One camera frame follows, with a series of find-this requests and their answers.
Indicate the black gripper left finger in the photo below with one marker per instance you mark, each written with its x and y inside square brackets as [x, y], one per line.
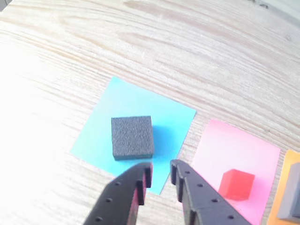
[117, 201]

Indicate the medium dark foam block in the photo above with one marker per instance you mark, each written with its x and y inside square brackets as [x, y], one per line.
[290, 187]

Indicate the small black foam block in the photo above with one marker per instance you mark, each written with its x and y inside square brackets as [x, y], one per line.
[131, 136]

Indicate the orange paper sheet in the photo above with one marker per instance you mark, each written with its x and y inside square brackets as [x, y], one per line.
[280, 178]

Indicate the blue paper sheet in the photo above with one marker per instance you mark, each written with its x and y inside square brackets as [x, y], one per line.
[98, 131]

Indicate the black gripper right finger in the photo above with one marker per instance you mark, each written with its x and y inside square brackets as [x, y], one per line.
[206, 206]

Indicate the red cube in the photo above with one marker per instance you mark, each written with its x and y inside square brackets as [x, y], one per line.
[236, 185]

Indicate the pink paper sheet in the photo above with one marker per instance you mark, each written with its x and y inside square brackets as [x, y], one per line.
[229, 145]

